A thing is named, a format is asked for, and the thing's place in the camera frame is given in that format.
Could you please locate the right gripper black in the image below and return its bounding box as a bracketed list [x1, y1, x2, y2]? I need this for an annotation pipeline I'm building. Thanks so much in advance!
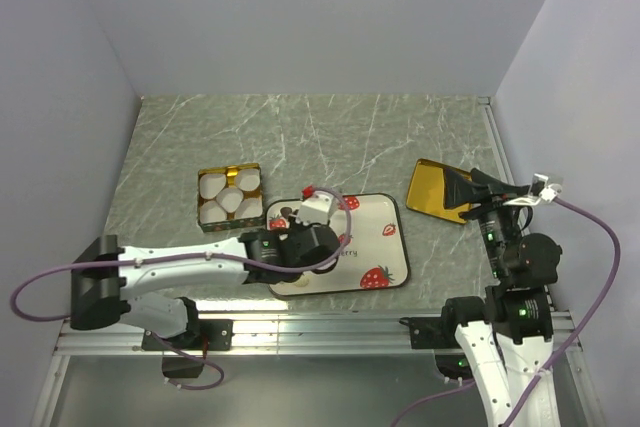
[441, 164, 528, 276]

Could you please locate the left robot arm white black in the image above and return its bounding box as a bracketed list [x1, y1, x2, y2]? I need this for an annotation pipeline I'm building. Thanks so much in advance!
[70, 224, 341, 349]

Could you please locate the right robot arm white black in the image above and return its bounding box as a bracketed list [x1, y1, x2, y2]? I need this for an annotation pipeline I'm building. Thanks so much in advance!
[440, 168, 562, 426]

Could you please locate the white oval chocolate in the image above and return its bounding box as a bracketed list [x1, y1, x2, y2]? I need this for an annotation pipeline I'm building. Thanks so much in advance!
[294, 277, 309, 288]

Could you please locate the green gold chocolate tin box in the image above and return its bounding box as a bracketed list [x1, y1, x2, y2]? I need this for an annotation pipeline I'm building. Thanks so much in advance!
[197, 163, 265, 233]

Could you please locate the gold tin lid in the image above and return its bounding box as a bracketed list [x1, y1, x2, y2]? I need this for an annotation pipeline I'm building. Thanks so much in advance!
[405, 158, 471, 225]

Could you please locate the white strawberry tray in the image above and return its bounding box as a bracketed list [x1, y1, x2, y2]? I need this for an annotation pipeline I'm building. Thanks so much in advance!
[270, 193, 410, 298]

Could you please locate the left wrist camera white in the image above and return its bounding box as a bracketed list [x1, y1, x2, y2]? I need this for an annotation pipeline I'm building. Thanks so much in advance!
[295, 186, 337, 226]

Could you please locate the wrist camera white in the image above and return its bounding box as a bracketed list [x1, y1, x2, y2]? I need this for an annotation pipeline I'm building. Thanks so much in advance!
[295, 186, 337, 226]
[526, 173, 563, 206]

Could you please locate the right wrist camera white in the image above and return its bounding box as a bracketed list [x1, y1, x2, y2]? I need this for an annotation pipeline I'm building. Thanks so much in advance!
[526, 173, 563, 206]

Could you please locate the aluminium rail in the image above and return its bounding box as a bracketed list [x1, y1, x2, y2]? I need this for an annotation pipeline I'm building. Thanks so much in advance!
[53, 310, 584, 357]

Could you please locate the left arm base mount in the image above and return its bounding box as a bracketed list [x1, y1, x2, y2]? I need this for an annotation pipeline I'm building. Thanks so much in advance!
[141, 319, 234, 384]

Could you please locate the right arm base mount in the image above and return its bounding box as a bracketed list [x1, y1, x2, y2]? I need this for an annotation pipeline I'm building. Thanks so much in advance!
[399, 316, 473, 383]

